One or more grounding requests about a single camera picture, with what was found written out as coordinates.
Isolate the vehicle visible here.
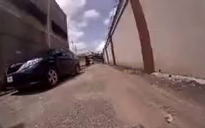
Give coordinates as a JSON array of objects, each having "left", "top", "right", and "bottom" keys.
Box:
[{"left": 84, "top": 54, "right": 95, "bottom": 67}]

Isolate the brown dirt road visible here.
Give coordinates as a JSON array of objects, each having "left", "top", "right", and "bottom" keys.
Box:
[{"left": 0, "top": 62, "right": 205, "bottom": 128}]

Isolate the dark blue car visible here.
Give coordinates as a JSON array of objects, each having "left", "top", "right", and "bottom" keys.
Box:
[{"left": 4, "top": 48, "right": 82, "bottom": 90}]

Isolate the pale rubble strip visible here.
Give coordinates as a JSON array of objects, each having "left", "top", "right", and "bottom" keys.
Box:
[{"left": 151, "top": 71, "right": 205, "bottom": 90}]

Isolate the grey concrete building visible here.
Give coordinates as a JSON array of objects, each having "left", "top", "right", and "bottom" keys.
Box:
[{"left": 0, "top": 0, "right": 70, "bottom": 86}]

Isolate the beige wall with brown pillars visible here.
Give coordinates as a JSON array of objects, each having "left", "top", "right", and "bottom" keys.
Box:
[{"left": 101, "top": 0, "right": 205, "bottom": 81}]

